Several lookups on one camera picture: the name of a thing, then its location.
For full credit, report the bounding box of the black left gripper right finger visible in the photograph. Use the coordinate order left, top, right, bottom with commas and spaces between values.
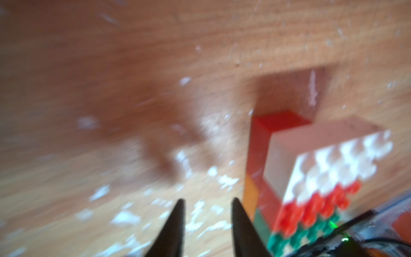
231, 198, 271, 257

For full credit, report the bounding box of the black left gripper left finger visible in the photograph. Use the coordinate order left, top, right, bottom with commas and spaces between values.
145, 199, 186, 257

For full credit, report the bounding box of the dark green lego brick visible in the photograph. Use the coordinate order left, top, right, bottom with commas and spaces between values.
253, 208, 341, 257

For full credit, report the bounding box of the wide red lego brick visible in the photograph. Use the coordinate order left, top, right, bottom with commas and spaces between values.
243, 111, 361, 239

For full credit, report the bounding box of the small orange lego brick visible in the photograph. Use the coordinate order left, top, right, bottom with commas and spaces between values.
243, 174, 259, 222

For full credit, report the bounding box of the white lego brick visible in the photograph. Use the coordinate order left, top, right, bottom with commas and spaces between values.
263, 116, 393, 204

